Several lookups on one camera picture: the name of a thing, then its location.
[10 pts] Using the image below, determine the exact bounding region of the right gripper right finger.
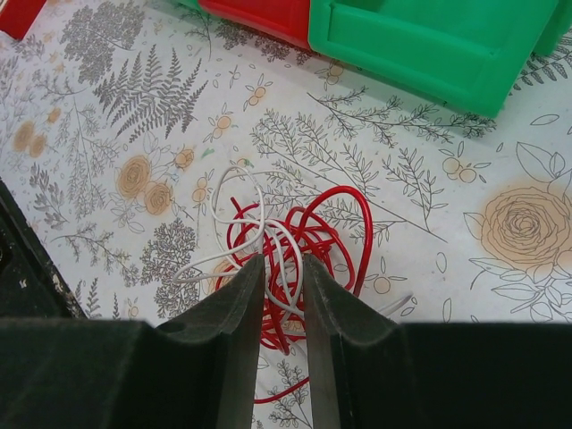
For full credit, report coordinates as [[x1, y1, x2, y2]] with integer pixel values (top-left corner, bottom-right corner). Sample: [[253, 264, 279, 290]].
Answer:
[[303, 256, 571, 428]]

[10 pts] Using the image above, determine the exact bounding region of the red plastic bin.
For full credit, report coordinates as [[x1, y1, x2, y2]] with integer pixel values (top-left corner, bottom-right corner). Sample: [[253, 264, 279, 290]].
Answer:
[[198, 0, 310, 49]]

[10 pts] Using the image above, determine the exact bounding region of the red wire bundle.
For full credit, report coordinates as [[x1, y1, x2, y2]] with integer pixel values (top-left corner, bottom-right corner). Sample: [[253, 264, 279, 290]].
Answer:
[[214, 185, 374, 406]]

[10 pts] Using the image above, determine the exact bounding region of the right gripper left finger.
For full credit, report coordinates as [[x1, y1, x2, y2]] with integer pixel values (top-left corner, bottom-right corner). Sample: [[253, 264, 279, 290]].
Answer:
[[1, 256, 265, 428]]

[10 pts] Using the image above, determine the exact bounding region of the right green plastic bin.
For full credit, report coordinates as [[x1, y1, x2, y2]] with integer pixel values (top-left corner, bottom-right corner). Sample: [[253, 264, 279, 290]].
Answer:
[[308, 1, 571, 118]]

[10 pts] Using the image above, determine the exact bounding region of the black table front frame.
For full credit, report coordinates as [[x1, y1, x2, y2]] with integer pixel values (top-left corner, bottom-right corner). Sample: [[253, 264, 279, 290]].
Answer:
[[1, 184, 86, 318]]

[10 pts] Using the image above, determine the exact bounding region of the floral table mat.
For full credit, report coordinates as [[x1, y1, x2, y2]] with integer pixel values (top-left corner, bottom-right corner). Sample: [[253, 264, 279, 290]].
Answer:
[[0, 0, 572, 429]]

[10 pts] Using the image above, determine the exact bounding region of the red window toy brick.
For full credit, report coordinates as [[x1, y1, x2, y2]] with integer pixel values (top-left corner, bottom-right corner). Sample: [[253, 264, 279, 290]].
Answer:
[[0, 0, 46, 40]]

